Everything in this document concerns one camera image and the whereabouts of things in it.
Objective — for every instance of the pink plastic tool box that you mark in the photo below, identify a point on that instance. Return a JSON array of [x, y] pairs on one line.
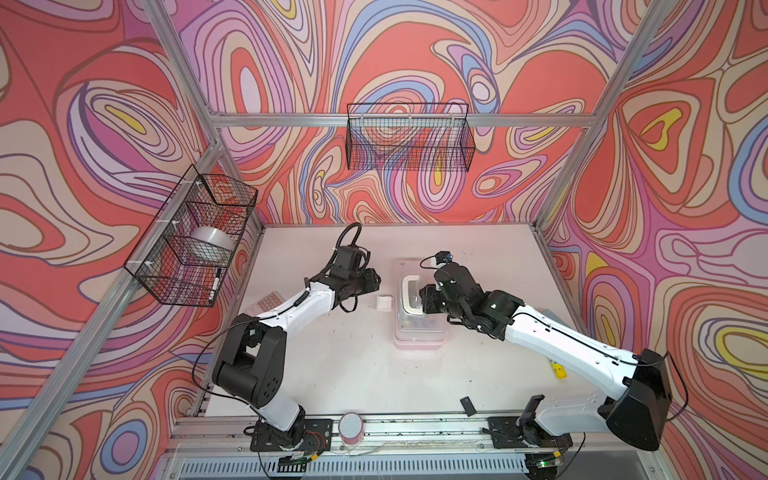
[[399, 299]]

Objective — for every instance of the black wire basket back wall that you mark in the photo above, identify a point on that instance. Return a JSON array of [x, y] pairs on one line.
[[409, 136]]

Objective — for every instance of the black marker in basket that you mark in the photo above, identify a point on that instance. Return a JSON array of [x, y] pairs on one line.
[[213, 292]]

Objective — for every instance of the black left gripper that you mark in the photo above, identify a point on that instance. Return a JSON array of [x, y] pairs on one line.
[[371, 281]]

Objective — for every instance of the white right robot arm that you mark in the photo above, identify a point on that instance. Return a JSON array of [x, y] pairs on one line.
[[633, 392]]

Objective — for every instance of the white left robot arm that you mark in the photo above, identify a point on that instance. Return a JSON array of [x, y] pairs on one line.
[[251, 361]]

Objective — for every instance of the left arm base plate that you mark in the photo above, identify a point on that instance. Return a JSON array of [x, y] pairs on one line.
[[311, 436]]

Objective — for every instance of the yellow glue stick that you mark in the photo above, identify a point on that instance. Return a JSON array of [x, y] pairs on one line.
[[558, 370]]

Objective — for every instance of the small black clip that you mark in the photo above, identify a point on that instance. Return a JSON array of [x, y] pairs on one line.
[[468, 406]]

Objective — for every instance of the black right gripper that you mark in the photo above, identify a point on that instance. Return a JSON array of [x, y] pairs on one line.
[[428, 298]]

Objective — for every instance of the grey duct tape roll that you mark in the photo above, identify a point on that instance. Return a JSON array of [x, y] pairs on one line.
[[210, 245]]

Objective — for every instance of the black wire basket wall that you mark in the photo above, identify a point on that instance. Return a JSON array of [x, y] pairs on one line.
[[185, 256], [409, 136]]

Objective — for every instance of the pink white calculator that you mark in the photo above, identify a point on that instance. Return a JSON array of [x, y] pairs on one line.
[[267, 303]]

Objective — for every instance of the black wire basket left wall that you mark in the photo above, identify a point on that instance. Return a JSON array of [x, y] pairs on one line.
[[185, 256]]

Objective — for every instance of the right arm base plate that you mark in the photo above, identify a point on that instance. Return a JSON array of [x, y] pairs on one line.
[[508, 432]]

